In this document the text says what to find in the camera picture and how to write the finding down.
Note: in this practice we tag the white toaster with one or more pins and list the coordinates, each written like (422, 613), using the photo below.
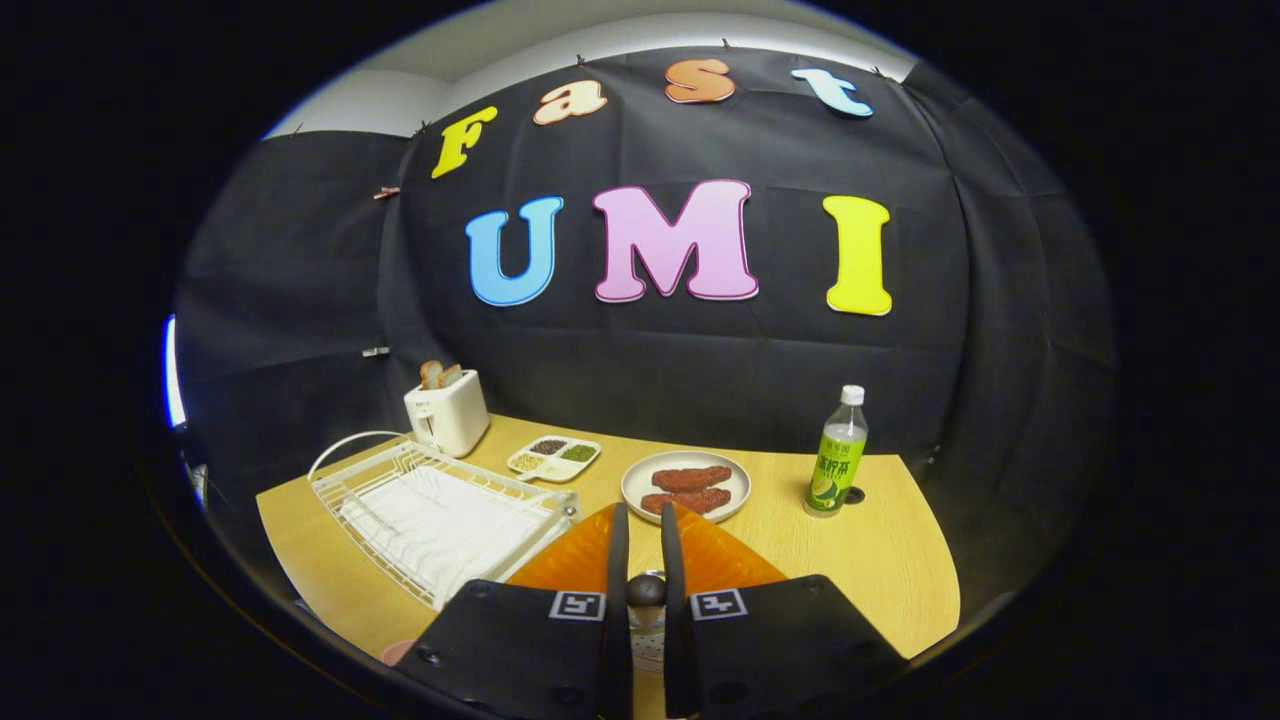
(455, 415)

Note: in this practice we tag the toasted bread slice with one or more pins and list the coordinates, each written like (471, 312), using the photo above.
(432, 375)
(452, 375)

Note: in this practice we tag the brown meat piece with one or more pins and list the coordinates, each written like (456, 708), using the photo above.
(690, 502)
(692, 478)

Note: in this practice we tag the white round plate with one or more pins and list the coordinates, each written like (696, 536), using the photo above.
(633, 486)

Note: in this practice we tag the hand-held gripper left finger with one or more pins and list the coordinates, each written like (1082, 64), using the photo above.
(617, 650)

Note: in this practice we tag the pink plate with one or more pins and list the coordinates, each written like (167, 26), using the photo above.
(398, 652)

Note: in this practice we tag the white divided bean dish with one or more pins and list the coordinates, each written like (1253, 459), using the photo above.
(560, 468)

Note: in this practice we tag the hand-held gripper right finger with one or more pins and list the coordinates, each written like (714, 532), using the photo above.
(678, 650)

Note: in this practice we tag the white drip tray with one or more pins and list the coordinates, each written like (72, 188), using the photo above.
(440, 520)

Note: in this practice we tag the green label drink bottle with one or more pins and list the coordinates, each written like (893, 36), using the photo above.
(835, 470)

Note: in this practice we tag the black backdrop cloth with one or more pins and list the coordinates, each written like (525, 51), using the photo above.
(700, 380)

